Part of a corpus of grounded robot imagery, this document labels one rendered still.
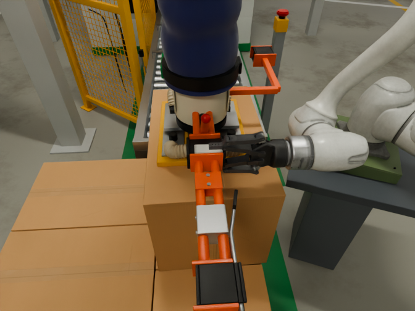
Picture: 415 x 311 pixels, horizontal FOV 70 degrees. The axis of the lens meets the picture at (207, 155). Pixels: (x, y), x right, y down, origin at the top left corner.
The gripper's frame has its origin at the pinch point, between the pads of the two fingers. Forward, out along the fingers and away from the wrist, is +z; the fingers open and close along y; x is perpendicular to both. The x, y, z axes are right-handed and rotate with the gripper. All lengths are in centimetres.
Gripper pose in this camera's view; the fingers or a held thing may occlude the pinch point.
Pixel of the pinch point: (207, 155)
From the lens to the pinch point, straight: 76.0
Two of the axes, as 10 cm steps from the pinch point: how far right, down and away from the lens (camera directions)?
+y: -0.1, 7.3, 6.8
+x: -0.6, -6.8, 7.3
